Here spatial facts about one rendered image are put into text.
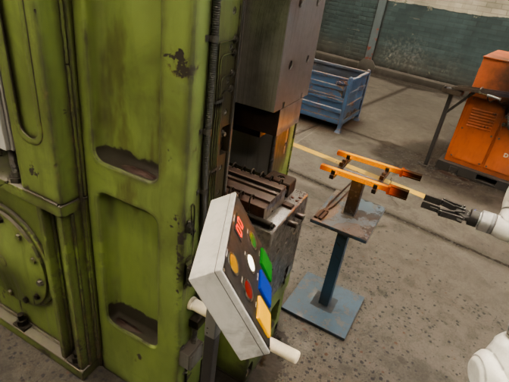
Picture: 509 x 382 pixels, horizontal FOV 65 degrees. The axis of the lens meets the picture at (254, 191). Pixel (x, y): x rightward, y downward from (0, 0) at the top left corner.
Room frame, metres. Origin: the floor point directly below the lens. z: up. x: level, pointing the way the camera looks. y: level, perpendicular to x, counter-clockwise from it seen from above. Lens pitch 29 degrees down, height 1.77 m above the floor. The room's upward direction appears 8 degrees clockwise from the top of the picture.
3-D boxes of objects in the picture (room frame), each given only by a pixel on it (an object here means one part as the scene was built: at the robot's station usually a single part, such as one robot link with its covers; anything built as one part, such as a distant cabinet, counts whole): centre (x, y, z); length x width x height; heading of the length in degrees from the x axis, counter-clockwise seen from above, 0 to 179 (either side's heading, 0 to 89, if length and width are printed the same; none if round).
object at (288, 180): (1.55, -0.11, 0.95); 0.12 x 0.08 x 0.06; 66
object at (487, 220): (1.48, -0.99, 0.94); 0.09 x 0.06 x 0.09; 154
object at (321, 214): (2.00, -0.49, 0.68); 0.60 x 0.04 x 0.01; 151
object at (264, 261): (0.92, -0.06, 1.01); 0.07 x 0.05 x 0.07; 1
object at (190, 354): (1.08, 0.17, 0.36); 0.09 x 0.07 x 0.12; 156
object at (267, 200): (1.45, 0.10, 0.96); 0.42 x 0.20 x 0.09; 66
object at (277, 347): (1.01, -0.03, 0.62); 0.44 x 0.05 x 0.05; 66
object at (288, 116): (1.45, 0.10, 1.32); 0.42 x 0.20 x 0.10; 66
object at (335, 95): (5.57, -0.65, 0.36); 1.20 x 0.80 x 0.72; 62
